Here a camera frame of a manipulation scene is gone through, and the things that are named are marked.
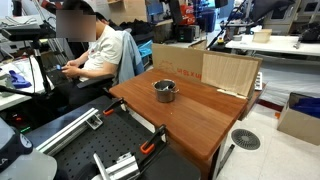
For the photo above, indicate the black and white marker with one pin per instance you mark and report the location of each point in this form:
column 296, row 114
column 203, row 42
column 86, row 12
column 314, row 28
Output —
column 166, row 88

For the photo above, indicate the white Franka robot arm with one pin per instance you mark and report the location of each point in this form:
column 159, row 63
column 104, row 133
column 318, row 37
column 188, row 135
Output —
column 23, row 166

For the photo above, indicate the small steel pot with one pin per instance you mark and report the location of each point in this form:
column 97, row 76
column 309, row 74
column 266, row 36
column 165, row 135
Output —
column 165, row 95

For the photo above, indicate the light blue crate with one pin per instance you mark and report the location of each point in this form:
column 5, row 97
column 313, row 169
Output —
column 145, row 51

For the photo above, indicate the light blue jacket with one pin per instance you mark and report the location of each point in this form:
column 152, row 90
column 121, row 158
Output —
column 130, row 56

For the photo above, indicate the black orange bar clamp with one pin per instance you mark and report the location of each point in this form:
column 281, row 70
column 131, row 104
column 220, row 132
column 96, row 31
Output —
column 151, row 141
column 113, row 106

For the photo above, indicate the black office chair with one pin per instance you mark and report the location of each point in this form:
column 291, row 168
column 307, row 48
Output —
column 95, row 81

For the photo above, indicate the large brown cardboard sheet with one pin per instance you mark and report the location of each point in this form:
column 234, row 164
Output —
column 226, row 71

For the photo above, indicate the person in white shirt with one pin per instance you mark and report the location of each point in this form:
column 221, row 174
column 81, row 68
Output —
column 103, row 50

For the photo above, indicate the black perforated base board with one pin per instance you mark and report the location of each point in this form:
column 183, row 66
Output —
column 110, row 140

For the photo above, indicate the red cola carton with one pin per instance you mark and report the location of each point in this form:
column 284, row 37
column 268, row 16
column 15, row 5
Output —
column 187, row 15

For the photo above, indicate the grey metal table leg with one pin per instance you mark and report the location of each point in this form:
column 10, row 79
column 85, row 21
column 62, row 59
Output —
column 226, row 156

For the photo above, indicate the round metal floor drain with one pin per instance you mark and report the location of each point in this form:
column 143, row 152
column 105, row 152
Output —
column 245, row 139

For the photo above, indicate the blue smartphone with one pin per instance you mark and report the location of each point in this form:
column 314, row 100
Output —
column 59, row 67

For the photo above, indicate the small light wooden box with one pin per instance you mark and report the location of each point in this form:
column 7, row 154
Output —
column 262, row 35

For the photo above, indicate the long white table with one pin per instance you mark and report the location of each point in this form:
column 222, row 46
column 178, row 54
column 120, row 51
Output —
column 280, row 45

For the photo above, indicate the white side desk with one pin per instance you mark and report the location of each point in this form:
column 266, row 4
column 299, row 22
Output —
column 20, row 95

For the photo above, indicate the cardboard box on floor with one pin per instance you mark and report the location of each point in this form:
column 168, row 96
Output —
column 296, row 126

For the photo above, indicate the blue cloth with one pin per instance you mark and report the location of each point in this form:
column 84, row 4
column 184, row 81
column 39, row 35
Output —
column 18, row 80

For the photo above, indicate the blue fabric bundle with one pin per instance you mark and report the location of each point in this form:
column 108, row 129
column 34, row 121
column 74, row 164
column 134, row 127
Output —
column 308, row 106

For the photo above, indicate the black bag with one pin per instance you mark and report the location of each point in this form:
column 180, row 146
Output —
column 310, row 33

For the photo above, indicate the aluminium extrusion rail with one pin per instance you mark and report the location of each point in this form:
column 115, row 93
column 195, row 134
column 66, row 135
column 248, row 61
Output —
column 66, row 133
column 121, row 168

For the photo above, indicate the black camera on stand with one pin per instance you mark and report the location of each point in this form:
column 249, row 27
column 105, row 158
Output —
column 30, row 33

